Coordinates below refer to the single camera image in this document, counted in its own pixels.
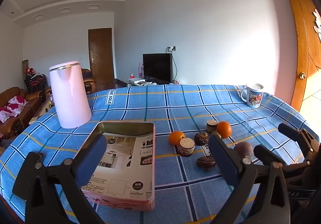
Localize pink electric kettle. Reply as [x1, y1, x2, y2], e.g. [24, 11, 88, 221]
[49, 61, 92, 129]

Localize floral cushion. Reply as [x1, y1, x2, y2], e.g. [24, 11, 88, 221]
[0, 96, 28, 123]

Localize printed paper sheet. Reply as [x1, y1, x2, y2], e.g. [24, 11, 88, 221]
[88, 135, 154, 193]

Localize orange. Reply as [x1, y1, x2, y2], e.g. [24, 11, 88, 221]
[169, 131, 186, 146]
[216, 121, 233, 138]

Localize smooth purple passion fruit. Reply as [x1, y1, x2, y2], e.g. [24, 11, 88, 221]
[234, 141, 254, 160]

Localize low television table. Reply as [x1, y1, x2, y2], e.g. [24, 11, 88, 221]
[122, 76, 171, 87]

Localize black stacked chairs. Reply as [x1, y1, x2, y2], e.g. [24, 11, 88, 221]
[24, 72, 49, 94]

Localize brown cylinder with pale top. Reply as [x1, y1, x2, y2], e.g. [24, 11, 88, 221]
[206, 120, 218, 133]
[179, 138, 195, 157]

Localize pink metal tin box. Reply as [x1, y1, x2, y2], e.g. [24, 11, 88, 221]
[81, 122, 156, 212]

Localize white printed mug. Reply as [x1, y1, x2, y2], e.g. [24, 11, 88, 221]
[241, 83, 264, 108]

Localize white door sticker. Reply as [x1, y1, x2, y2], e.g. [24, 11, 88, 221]
[312, 8, 321, 44]

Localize brown leather sofa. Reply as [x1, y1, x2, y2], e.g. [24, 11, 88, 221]
[0, 87, 52, 140]

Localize dark brown door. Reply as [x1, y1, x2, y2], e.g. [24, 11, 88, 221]
[88, 28, 115, 86]

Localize brown leather armchair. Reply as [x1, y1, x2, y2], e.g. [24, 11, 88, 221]
[81, 68, 97, 94]

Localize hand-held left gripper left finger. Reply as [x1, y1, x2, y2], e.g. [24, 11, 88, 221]
[12, 133, 108, 224]

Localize blue plaid tablecloth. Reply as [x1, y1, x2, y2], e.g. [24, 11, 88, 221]
[0, 85, 319, 224]

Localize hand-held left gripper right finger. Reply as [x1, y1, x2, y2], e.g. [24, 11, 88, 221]
[208, 134, 291, 224]

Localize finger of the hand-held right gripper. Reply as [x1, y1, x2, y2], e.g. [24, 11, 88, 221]
[278, 123, 321, 163]
[253, 145, 313, 180]

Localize orange wooden door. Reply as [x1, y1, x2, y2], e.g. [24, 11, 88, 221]
[281, 0, 321, 114]

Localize coffee table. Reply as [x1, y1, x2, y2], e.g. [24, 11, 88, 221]
[29, 97, 58, 124]

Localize black power cable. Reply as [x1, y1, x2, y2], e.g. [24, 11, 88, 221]
[167, 47, 179, 84]

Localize black television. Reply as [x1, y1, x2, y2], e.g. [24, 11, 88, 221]
[143, 53, 173, 84]

